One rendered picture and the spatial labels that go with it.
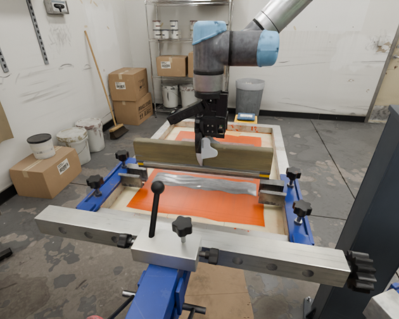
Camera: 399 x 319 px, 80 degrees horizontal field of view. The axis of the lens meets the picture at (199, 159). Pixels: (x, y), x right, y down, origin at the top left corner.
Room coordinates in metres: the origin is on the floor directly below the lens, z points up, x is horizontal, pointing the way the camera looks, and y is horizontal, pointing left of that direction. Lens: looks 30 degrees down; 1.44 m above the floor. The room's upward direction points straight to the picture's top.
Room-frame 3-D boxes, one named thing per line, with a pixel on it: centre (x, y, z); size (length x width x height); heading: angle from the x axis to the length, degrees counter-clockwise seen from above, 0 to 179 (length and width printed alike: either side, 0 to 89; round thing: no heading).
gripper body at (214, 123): (0.61, -0.03, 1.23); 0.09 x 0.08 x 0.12; 78
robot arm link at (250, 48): (0.62, -0.12, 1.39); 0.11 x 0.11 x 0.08; 84
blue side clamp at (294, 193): (0.52, -0.26, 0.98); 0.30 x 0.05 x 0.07; 168
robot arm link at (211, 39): (0.62, -0.03, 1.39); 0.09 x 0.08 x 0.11; 84
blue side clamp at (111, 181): (0.64, 0.28, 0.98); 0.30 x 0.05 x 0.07; 168
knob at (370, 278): (0.30, -0.30, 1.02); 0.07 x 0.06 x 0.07; 168
